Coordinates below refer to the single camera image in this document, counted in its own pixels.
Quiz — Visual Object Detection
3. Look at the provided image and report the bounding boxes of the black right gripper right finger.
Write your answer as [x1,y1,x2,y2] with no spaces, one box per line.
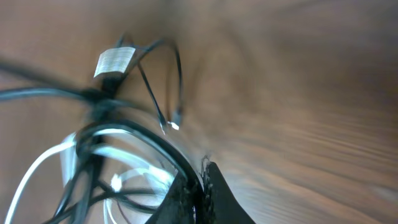
[203,162,255,224]

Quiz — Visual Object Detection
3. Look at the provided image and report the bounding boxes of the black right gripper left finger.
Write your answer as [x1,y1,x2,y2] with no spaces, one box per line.
[146,173,195,224]

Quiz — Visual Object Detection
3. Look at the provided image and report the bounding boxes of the white USB cable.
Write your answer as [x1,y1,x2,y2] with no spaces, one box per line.
[2,129,180,224]

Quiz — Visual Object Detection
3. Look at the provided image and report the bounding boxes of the black USB cable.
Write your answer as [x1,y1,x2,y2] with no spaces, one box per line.
[0,30,203,224]
[111,32,184,134]

